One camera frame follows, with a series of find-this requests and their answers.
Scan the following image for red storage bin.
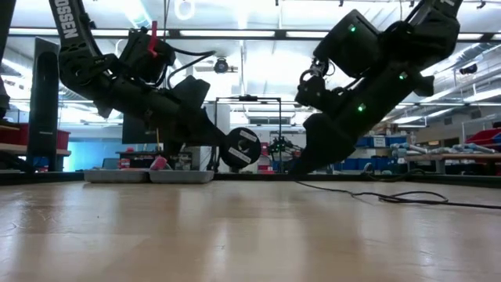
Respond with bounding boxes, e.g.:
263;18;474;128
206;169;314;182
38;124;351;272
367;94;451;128
56;130;72;151
0;123;31;146

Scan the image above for blue storage bin row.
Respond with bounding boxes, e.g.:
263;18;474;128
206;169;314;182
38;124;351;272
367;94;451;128
336;157;396;172
354;135;408;149

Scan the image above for wooden workbench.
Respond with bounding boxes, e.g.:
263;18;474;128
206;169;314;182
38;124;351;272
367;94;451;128
405;151;501;174

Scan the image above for black left wrist camera cable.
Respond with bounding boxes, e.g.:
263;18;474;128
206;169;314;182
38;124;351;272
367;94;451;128
166;46;217;89

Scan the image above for red box stack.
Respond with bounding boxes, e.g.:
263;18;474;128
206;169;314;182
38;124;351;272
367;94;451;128
260;141;275;175

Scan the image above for red handled pliers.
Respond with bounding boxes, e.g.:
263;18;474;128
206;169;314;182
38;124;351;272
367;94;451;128
150;155;168;172

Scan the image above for red bag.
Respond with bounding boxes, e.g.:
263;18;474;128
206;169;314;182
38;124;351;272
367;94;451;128
465;128;501;146

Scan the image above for wooden shelf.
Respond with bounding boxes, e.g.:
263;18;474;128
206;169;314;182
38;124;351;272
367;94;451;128
0;124;72;173

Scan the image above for black overhead camera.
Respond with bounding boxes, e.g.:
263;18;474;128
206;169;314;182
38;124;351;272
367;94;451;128
213;57;231;74

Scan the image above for black metal rig frame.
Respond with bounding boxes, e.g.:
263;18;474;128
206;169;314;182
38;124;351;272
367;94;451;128
214;95;283;173

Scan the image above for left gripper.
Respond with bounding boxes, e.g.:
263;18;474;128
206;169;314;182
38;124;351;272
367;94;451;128
93;76;229;158

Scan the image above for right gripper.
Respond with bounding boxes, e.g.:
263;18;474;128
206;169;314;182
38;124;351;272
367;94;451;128
290;74;436;177

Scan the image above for long thin dark cord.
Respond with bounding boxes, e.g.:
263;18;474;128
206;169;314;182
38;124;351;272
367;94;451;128
293;178;501;211

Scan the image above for white ring ceiling light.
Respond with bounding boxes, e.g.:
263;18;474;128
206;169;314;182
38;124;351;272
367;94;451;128
174;0;196;21

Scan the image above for pale blue padded tubes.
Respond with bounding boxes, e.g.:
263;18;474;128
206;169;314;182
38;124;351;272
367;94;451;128
389;143;498;155

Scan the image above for red ribbon tag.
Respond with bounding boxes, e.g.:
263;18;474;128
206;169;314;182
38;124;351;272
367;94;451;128
147;20;160;59

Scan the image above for grey plastic tool case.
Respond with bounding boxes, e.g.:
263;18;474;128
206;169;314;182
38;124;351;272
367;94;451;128
84;168;215;185

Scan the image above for black computer monitor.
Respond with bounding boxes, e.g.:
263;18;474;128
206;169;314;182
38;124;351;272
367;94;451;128
121;113;161;145

